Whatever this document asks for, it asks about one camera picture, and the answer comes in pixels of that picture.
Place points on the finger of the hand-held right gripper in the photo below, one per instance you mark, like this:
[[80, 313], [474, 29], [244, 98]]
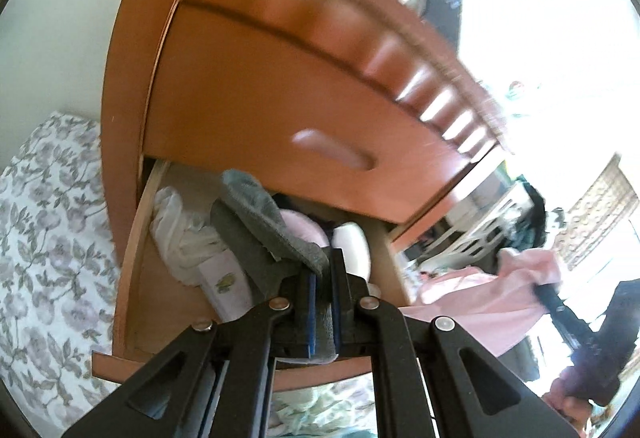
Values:
[[562, 313]]

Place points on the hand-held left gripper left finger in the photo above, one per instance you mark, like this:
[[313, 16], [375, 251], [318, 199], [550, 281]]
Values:
[[310, 313]]

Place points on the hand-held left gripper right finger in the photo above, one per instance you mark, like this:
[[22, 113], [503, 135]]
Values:
[[336, 318]]

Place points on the pink garment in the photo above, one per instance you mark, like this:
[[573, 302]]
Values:
[[475, 298]]

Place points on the grey blue sock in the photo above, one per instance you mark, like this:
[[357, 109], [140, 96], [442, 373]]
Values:
[[270, 213]]

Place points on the wooden drawer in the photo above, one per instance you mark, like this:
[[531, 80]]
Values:
[[260, 117], [150, 308]]

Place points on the person's right hand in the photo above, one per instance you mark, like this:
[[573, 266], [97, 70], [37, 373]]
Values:
[[570, 407]]

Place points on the white bra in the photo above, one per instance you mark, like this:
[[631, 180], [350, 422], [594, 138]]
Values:
[[352, 248]]

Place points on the pink padded cup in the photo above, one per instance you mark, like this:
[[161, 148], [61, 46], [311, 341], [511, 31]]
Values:
[[305, 228]]

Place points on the black garment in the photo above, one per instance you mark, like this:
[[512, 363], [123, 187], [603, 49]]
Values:
[[530, 218]]

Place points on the dark grey cloth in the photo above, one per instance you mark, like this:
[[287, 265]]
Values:
[[240, 238]]

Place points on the patterned window curtain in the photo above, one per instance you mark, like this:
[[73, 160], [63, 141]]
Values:
[[600, 208]]

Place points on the white lattice shelf rack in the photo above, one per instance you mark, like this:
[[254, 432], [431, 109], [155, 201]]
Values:
[[475, 243]]

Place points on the white crumpled cloth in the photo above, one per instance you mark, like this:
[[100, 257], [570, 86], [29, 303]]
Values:
[[180, 233]]

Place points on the floral bed sheet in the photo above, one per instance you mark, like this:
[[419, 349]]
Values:
[[50, 243]]

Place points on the wooden nightstand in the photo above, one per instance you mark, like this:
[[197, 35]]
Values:
[[130, 67]]

